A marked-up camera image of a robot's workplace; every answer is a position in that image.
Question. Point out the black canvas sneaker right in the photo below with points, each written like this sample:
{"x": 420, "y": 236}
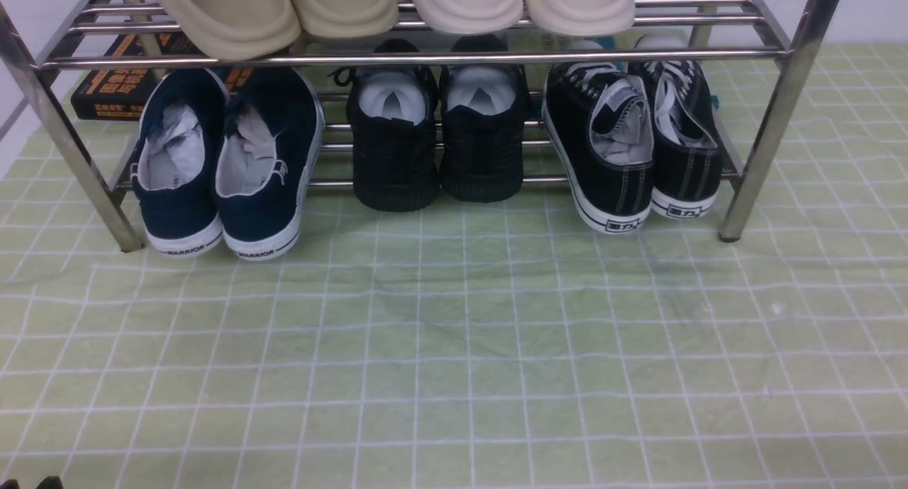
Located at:
{"x": 688, "y": 150}

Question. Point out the beige slipper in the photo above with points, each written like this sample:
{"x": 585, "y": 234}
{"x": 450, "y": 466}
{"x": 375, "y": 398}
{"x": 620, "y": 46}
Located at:
{"x": 345, "y": 19}
{"x": 236, "y": 30}

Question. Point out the black canvas sneaker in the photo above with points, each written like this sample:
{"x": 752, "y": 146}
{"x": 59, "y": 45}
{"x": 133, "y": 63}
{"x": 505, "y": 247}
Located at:
{"x": 599, "y": 120}
{"x": 688, "y": 150}

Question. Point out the green checkered table cloth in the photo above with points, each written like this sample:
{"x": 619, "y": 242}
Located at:
{"x": 488, "y": 347}

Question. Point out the black knit shoe right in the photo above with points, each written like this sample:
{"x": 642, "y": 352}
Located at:
{"x": 483, "y": 109}

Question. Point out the cream slipper far right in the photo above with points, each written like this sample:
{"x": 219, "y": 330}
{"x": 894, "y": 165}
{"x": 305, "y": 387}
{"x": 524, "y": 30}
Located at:
{"x": 582, "y": 18}

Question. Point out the black orange book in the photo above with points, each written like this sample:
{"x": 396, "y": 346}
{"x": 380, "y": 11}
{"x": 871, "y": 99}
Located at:
{"x": 121, "y": 94}

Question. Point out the stainless steel shoe rack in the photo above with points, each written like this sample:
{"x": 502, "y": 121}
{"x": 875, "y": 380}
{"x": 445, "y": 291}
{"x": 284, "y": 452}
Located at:
{"x": 722, "y": 30}

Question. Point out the black canvas sneaker left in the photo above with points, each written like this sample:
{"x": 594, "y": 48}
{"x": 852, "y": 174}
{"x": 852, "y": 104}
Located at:
{"x": 599, "y": 120}

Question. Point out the black knit shoe left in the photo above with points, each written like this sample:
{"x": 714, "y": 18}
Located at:
{"x": 391, "y": 112}

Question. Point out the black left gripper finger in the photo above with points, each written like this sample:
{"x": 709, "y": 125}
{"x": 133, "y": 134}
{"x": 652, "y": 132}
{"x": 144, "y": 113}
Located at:
{"x": 51, "y": 482}

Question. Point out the navy slip-on shoe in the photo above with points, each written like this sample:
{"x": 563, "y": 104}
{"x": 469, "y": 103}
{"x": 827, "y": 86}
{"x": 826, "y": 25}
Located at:
{"x": 179, "y": 139}
{"x": 273, "y": 129}

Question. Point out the black knit shoe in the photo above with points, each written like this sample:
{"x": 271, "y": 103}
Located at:
{"x": 391, "y": 112}
{"x": 483, "y": 109}

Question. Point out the cream slipper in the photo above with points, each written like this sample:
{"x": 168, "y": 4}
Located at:
{"x": 582, "y": 18}
{"x": 470, "y": 16}

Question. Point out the beige slipper far left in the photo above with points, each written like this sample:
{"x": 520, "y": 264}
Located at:
{"x": 236, "y": 30}

